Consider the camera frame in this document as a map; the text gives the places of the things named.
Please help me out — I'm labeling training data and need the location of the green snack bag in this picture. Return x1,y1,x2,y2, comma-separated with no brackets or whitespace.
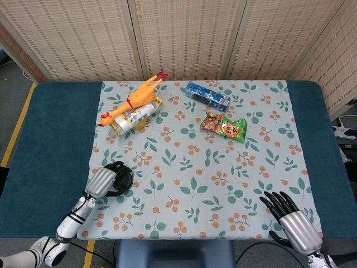
199,109,248,143

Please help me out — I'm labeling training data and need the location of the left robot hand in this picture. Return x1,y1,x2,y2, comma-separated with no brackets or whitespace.
85,161,126,199

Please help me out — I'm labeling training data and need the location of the black box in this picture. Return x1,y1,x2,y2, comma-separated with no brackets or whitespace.
0,166,9,196

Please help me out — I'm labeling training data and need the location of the blue cookie box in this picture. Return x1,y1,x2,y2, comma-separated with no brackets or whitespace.
185,81,231,112

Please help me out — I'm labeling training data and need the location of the yellow rubber chicken toy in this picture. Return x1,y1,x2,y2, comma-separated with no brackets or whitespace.
97,71,169,128

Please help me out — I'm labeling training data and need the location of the floral fruit-print tablecloth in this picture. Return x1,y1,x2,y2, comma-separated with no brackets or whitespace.
76,80,324,241

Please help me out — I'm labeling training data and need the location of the white candy-shaped snack package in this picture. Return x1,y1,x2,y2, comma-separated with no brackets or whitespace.
110,97,164,136

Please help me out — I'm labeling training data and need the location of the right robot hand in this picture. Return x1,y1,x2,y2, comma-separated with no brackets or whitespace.
259,190,324,255

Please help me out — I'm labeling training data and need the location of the black bowl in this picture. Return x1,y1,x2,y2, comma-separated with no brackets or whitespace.
111,164,134,194

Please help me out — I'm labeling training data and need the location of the woven folding screen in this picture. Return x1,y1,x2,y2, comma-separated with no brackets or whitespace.
0,0,357,121

